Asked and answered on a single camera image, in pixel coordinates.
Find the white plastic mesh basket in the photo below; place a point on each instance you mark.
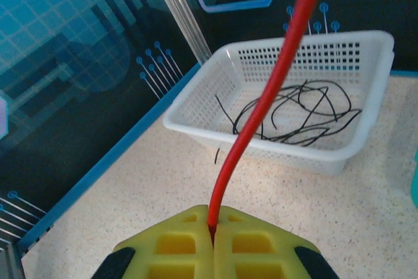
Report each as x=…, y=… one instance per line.
x=196, y=109

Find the aluminium frame post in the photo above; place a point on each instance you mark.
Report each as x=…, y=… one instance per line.
x=183, y=14

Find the blue table border strip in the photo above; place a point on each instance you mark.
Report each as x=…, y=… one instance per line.
x=98, y=168

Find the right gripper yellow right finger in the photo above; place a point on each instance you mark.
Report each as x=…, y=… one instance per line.
x=287, y=259

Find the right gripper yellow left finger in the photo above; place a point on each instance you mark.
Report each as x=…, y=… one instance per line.
x=147, y=259

